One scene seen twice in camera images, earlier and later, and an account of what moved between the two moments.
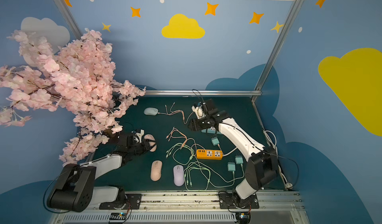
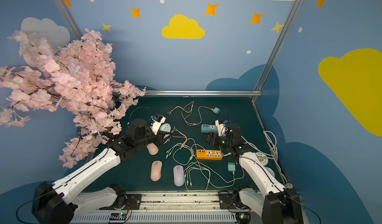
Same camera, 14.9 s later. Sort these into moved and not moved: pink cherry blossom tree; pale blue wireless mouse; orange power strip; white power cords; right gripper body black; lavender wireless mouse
Moved: right gripper body black; pale blue wireless mouse
Not moved: white power cords; pink cherry blossom tree; orange power strip; lavender wireless mouse
